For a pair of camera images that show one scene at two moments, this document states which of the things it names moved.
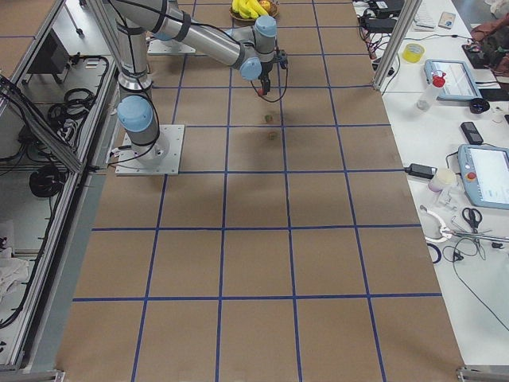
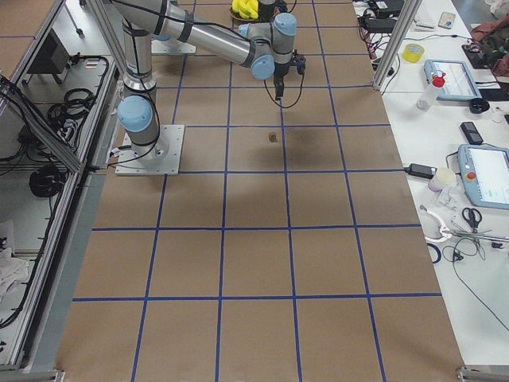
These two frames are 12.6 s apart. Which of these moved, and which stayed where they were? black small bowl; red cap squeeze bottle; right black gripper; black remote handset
Moved: right black gripper
Stayed: black remote handset; black small bowl; red cap squeeze bottle
